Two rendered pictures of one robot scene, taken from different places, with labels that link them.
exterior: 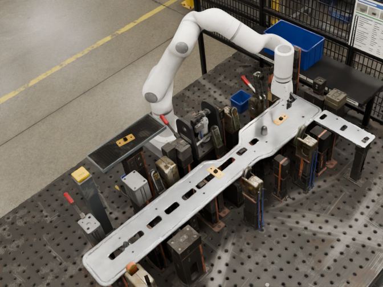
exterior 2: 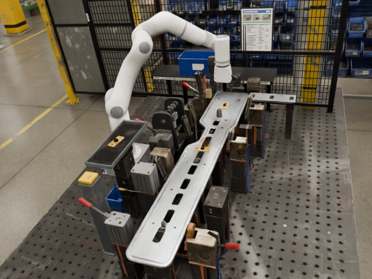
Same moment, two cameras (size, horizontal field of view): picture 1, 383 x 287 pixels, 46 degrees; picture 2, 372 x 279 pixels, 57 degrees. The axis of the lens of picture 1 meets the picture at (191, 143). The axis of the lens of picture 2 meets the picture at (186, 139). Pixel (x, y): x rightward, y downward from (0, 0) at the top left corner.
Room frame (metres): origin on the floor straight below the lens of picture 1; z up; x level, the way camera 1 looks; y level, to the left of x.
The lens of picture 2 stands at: (0.13, 0.71, 2.03)
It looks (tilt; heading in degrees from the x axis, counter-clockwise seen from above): 34 degrees down; 329
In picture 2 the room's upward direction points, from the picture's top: 7 degrees counter-clockwise
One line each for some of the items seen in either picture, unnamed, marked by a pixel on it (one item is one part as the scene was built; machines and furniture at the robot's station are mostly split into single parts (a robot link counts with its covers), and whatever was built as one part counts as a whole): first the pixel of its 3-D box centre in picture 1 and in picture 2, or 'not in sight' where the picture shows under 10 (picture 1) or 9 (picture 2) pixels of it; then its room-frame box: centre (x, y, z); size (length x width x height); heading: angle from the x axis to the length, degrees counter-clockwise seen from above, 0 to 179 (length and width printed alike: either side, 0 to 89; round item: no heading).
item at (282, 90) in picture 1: (282, 85); (222, 71); (1.60, -0.47, 1.23); 0.10 x 0.07 x 0.11; 36
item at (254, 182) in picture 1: (252, 201); (238, 165); (1.22, -0.24, 0.87); 0.12 x 0.09 x 0.35; 36
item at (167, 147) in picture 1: (173, 173); (160, 170); (1.45, 0.11, 0.90); 0.05 x 0.05 x 0.40; 36
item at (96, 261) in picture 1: (214, 176); (202, 151); (1.31, -0.08, 1.00); 1.38 x 0.22 x 0.02; 126
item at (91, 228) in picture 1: (99, 244); (125, 248); (1.12, 0.48, 0.88); 0.11 x 0.10 x 0.36; 36
